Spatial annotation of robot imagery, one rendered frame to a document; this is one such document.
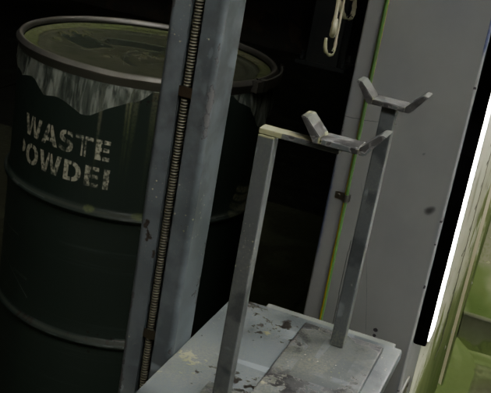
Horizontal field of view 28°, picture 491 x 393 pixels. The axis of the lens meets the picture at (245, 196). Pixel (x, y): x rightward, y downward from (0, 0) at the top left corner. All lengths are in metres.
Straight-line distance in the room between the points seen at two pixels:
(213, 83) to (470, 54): 0.53
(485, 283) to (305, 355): 1.85
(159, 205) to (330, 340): 0.27
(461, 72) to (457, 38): 0.05
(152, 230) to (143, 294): 0.08
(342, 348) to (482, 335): 1.80
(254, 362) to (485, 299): 1.87
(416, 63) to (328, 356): 0.49
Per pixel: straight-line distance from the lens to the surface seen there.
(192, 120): 1.00
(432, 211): 1.48
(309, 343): 1.16
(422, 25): 1.43
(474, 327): 2.94
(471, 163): 1.46
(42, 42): 2.16
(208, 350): 1.12
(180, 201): 1.03
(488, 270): 2.96
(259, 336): 1.17
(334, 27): 1.46
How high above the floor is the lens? 1.33
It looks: 20 degrees down
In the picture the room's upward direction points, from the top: 10 degrees clockwise
